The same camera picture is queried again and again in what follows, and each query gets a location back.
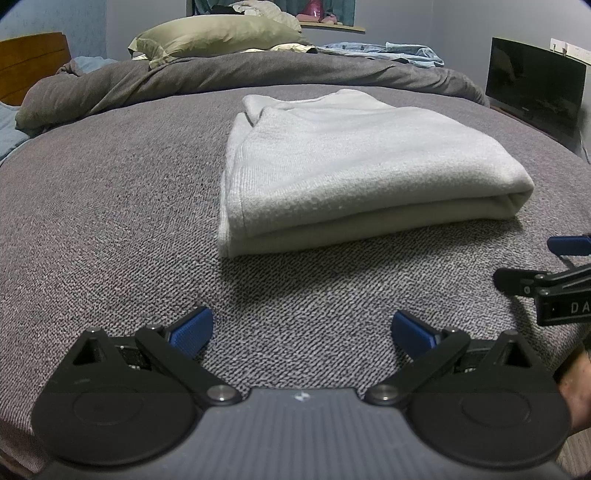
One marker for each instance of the olive green pillow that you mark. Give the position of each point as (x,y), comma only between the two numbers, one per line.
(217,34)

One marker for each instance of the person's right forearm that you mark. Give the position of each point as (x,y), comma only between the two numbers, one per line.
(572,397)

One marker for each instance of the dark grey duvet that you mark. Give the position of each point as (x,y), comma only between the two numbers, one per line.
(207,74)

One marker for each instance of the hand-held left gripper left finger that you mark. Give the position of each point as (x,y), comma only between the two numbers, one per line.
(194,325)

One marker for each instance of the wooden headboard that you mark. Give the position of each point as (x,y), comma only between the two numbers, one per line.
(27,60)

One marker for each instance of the grey bed cover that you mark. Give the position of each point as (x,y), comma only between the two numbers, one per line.
(115,207)

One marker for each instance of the pink object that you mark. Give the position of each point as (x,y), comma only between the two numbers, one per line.
(314,11)

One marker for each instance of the cream cloth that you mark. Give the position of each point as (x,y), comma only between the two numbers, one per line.
(291,46)

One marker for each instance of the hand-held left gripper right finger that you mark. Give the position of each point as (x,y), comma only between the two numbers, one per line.
(411,330)

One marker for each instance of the white towel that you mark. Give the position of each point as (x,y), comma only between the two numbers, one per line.
(360,157)

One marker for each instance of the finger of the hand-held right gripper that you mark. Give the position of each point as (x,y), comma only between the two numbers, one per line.
(570,245)
(517,280)

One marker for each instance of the white wall rack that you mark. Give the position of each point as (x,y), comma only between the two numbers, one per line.
(572,48)

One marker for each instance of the pile of clothes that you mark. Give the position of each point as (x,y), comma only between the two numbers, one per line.
(258,9)

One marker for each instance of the black television screen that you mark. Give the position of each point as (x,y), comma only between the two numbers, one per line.
(531,78)

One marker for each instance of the wooden window sill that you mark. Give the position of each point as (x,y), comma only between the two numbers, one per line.
(341,27)

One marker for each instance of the blue denim garment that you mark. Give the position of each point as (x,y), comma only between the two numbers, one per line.
(369,48)

